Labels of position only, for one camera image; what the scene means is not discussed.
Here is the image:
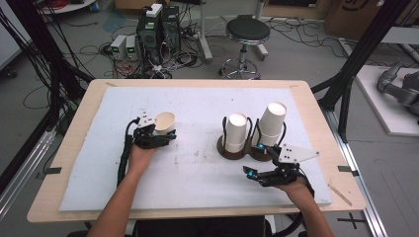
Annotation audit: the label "hand-held gripper cable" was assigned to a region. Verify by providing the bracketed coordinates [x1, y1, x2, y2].
[280, 172, 316, 237]
[116, 118, 141, 189]

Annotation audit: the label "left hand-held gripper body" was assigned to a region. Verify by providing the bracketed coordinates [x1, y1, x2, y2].
[131, 112, 170, 150]

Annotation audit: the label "grey desk leg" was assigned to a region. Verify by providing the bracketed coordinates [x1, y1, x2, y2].
[197, 0, 215, 63]

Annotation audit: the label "black round stool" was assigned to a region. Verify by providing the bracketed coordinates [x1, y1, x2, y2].
[217, 15, 271, 81]

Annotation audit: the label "single white paper cup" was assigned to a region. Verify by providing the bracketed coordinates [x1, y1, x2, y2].
[153, 111, 177, 136]

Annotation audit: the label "left hand-held gripper cable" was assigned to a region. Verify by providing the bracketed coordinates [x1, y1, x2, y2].
[116, 118, 141, 189]

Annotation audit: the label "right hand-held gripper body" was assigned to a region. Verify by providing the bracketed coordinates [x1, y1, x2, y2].
[258, 143, 320, 189]

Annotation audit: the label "right hand-held gripper cable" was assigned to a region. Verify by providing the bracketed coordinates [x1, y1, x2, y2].
[280, 172, 316, 237]

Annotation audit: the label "tangle of floor cables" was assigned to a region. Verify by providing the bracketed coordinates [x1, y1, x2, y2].
[98, 40, 206, 80]

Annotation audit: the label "black floor cables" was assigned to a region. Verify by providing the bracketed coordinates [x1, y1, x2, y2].
[266, 18, 350, 59]

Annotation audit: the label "aluminium rail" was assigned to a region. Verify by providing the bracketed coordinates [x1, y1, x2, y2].
[0, 129, 57, 220]
[320, 107, 389, 237]

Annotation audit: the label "grey power supply unit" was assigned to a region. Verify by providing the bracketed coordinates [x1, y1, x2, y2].
[126, 35, 140, 61]
[110, 34, 127, 60]

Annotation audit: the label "black metal frame post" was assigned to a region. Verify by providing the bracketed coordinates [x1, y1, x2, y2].
[310, 0, 413, 143]

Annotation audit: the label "cardboard box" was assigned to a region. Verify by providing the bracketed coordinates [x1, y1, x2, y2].
[324, 0, 383, 41]

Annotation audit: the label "person's left hand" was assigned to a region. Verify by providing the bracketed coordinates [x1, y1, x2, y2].
[127, 142, 160, 176]

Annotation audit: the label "black metal frame with cables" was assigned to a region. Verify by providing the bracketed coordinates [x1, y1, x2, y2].
[0, 0, 95, 132]

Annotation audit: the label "white box with cable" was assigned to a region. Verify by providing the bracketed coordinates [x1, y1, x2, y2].
[145, 3, 163, 19]

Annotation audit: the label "dark brown double cup holder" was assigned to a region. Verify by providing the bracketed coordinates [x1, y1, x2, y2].
[216, 116, 288, 163]

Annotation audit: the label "short white paper cup stack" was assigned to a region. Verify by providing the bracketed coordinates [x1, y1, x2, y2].
[224, 113, 249, 154]

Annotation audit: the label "white foam mat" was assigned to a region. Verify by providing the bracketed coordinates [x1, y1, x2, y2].
[58, 86, 333, 211]

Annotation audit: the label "tall white paper cup stack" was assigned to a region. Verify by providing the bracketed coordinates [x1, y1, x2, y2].
[251, 101, 288, 148]

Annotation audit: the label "person's dark clothing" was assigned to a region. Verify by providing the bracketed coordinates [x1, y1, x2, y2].
[132, 215, 275, 237]

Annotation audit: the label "person's right hand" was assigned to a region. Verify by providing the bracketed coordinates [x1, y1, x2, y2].
[276, 176, 314, 204]

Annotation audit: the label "white floor board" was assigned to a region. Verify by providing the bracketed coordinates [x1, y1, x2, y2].
[355, 64, 419, 137]

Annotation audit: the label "black computer tower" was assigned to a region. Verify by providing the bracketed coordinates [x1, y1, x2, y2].
[161, 5, 182, 53]
[136, 13, 164, 65]

